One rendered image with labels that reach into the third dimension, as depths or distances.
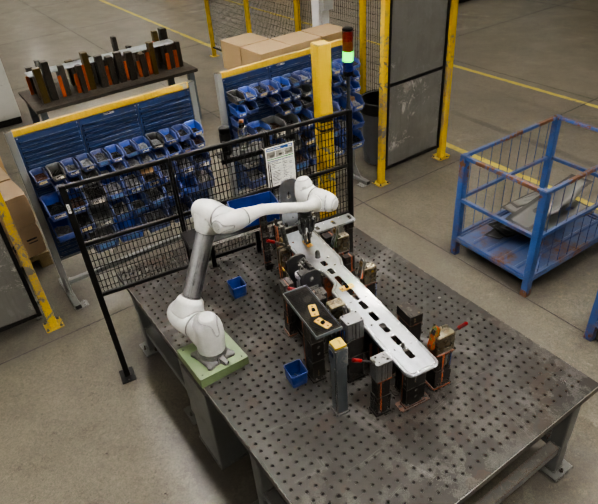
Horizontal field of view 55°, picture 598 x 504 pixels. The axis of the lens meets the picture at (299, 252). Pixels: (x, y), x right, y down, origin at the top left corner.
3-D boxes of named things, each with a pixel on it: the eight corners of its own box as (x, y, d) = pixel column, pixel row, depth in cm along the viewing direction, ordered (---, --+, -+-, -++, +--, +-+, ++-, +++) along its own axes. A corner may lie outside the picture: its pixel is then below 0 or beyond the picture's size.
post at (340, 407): (350, 411, 284) (349, 348, 259) (337, 417, 282) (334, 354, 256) (343, 400, 290) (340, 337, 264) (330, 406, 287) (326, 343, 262)
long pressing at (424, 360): (446, 362, 268) (446, 360, 267) (406, 381, 260) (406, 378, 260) (310, 227, 371) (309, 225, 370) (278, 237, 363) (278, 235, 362)
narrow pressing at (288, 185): (299, 223, 373) (295, 177, 353) (283, 229, 369) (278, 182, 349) (298, 223, 373) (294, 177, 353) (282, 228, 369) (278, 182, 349)
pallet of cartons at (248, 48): (312, 125, 751) (306, 17, 673) (352, 143, 697) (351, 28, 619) (235, 153, 696) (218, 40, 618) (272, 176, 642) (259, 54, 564)
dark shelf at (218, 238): (318, 211, 383) (318, 207, 381) (191, 253, 353) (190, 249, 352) (303, 197, 400) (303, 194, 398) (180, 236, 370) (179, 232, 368)
